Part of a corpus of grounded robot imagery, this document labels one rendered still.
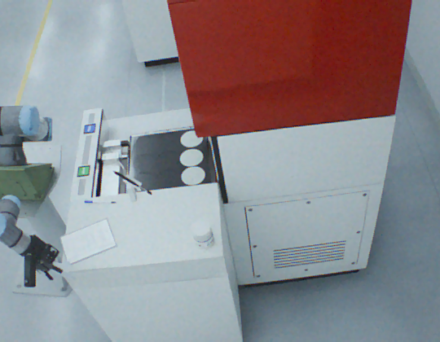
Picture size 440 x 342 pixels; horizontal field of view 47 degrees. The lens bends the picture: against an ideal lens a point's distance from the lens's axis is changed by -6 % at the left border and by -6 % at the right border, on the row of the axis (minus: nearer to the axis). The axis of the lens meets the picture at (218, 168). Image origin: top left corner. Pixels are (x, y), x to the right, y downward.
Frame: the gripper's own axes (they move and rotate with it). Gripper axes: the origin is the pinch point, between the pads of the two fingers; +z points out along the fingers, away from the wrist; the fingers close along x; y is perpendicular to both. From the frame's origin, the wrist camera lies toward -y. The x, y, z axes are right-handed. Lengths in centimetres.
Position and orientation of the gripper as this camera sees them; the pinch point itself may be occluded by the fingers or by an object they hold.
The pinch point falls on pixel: (63, 281)
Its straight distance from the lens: 196.8
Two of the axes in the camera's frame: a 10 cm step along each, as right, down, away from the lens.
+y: 3.0, -7.6, 5.7
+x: -7.6, 1.7, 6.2
